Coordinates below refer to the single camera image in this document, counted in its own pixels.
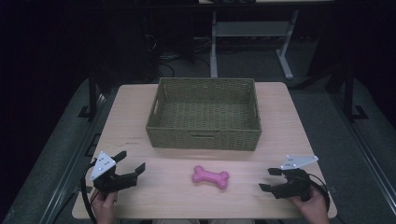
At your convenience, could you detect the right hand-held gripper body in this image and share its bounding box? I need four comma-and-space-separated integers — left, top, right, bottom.
270, 155, 319, 203

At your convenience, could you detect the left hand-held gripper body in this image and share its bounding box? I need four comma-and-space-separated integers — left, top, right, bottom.
89, 150, 138, 199

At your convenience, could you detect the pink bone-shaped dog toy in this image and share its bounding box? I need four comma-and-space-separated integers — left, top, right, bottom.
191, 164, 231, 190

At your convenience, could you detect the green woven basket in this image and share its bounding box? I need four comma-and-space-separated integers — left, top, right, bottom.
145, 77, 262, 152

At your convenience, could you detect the person's left hand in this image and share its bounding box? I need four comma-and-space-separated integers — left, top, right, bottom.
92, 189, 120, 224

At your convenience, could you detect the person's right hand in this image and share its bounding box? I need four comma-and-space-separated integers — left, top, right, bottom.
286, 186, 331, 224

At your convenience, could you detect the black metal stand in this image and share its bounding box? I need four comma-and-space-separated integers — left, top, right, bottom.
78, 69, 108, 120
326, 62, 370, 123

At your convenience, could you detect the black cable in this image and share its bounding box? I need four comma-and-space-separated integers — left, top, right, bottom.
79, 159, 101, 224
306, 172, 332, 213

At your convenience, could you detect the bundle of floor cables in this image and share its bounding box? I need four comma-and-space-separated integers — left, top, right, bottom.
144, 34, 213, 76

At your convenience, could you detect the grey metal desk frame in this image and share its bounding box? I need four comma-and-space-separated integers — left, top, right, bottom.
209, 8, 301, 80

